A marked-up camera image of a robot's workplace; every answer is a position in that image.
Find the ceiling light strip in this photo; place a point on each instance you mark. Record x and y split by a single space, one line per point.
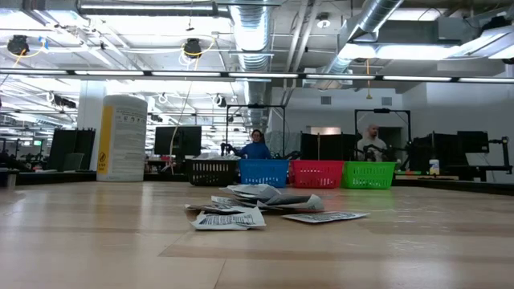
261 75

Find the red plastic basket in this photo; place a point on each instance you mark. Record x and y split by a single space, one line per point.
316 174

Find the black ceiling pendant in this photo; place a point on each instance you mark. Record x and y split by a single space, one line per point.
192 48
18 45

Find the black partition panel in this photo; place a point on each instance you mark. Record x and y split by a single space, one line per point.
329 146
76 144

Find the silver ceiling duct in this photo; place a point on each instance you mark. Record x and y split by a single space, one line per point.
253 36
377 14

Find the green plastic basket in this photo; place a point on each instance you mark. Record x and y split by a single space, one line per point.
367 175

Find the black plastic basket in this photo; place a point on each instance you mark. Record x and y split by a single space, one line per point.
213 172

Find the dark antiseptic towelette packet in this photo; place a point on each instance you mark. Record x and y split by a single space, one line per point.
293 199

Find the crumpled white sachet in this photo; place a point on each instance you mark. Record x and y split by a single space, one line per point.
229 220

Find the white wipes canister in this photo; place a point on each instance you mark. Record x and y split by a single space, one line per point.
122 140

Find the small white bottle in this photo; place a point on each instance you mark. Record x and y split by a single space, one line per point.
434 168

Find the white printed sachet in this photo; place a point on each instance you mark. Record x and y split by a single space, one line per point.
227 200
323 216
217 208
311 206

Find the grey cup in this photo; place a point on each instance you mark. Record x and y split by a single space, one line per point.
12 178

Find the black camera rig frame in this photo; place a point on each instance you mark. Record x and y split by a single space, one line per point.
257 106
381 110

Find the blue plastic basket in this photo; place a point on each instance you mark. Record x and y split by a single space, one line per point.
263 173

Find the person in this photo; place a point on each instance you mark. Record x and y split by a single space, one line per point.
371 140
255 149

